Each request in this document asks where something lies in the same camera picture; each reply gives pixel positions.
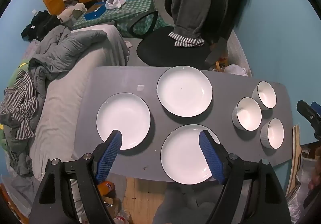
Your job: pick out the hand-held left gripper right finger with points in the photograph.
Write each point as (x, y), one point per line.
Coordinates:
(212, 156)

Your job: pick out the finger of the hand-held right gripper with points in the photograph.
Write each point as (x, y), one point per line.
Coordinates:
(318, 111)
(304, 109)

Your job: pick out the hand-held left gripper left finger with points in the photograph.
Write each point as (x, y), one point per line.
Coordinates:
(110, 156)

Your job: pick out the white plate black rim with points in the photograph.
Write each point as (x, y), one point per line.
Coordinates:
(183, 153)
(184, 91)
(123, 118)

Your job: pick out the white ribbed bowl black rim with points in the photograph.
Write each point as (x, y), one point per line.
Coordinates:
(248, 116)
(274, 133)
(267, 94)

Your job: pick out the orange soda bottle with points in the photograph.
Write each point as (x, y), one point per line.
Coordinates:
(106, 187)

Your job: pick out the wooden board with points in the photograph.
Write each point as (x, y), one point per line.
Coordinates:
(296, 153)

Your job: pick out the grey cloth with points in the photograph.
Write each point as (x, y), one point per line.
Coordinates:
(180, 201)

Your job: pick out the clear bottle red label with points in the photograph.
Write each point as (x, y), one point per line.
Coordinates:
(121, 219)

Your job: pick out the grey bed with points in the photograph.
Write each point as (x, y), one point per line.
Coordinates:
(65, 103)

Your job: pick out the knotted white plastic bag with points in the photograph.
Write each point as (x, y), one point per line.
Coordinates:
(237, 69)

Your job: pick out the clear plastic bag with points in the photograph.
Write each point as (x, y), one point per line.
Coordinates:
(301, 188)

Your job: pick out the yellow shopping bag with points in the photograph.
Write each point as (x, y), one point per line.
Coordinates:
(222, 63)

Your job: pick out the striped shirt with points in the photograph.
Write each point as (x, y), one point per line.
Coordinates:
(22, 103)

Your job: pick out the black office chair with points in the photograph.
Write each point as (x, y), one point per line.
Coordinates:
(170, 48)

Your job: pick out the grey puffy jacket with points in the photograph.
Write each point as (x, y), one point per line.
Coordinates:
(67, 48)

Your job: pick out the green plush toy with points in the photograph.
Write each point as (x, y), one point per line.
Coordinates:
(16, 73)

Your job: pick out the flat blue box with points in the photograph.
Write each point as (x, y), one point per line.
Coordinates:
(94, 14)

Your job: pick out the black clothes pile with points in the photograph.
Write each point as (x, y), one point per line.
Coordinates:
(42, 23)

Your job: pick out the green checkered tablecloth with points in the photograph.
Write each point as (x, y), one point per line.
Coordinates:
(130, 8)

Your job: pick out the beige clothes pile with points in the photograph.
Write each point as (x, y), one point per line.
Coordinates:
(72, 10)

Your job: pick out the grey garment striped cuffs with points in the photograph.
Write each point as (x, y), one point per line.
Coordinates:
(190, 3)

